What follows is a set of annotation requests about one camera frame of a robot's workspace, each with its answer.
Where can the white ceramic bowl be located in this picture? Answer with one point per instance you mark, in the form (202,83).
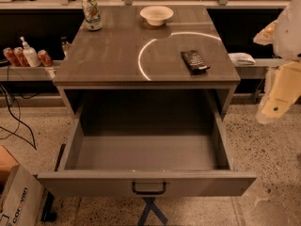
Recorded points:
(156,15)

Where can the red soda can middle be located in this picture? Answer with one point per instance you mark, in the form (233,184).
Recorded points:
(19,53)

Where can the red soda can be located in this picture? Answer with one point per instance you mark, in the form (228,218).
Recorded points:
(19,53)
(9,55)
(45,58)

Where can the red soda can right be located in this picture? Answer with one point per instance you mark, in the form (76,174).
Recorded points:
(45,58)

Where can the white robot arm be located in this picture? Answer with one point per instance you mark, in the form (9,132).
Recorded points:
(282,85)

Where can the cardboard box with print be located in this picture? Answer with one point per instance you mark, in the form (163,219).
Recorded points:
(21,192)

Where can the white folded cloth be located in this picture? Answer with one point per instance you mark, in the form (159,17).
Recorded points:
(242,59)

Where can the small clear bottle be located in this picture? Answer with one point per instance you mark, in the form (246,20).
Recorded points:
(65,45)

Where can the red soda can leftmost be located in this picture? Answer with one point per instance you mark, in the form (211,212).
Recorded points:
(9,55)

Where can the open grey top drawer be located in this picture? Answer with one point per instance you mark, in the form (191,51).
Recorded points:
(167,136)

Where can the grey low shelf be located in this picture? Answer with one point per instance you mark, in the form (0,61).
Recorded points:
(41,73)

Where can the tall green drink can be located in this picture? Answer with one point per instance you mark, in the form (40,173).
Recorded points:
(92,15)

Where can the grey cabinet with top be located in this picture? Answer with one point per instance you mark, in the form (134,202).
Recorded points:
(127,53)

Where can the black drawer handle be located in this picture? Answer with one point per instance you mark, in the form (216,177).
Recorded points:
(148,188)

